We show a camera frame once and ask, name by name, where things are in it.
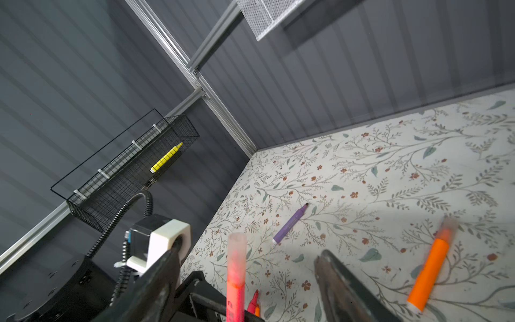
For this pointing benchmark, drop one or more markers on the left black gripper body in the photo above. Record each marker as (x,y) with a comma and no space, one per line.
(197,300)

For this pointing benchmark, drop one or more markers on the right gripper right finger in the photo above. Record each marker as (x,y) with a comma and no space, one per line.
(343,295)

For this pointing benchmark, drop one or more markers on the white mesh wall basket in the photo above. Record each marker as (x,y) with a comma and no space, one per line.
(264,16)

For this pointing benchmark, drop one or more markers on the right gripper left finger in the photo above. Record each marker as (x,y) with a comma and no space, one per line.
(153,295)

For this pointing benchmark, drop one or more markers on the black wire wall basket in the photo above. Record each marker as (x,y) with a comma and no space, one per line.
(97,188)

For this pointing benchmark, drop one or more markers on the purple marker pen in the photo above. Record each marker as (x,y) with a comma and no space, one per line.
(290,224)

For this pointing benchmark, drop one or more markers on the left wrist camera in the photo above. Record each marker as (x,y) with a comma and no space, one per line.
(151,237)

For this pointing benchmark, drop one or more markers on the yellow highlighter in basket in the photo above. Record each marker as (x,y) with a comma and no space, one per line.
(157,166)

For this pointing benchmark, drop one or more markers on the pink marker pen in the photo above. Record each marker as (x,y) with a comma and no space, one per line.
(252,304)
(236,270)

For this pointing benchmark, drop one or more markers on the orange marker pen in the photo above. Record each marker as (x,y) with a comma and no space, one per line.
(427,277)
(257,311)

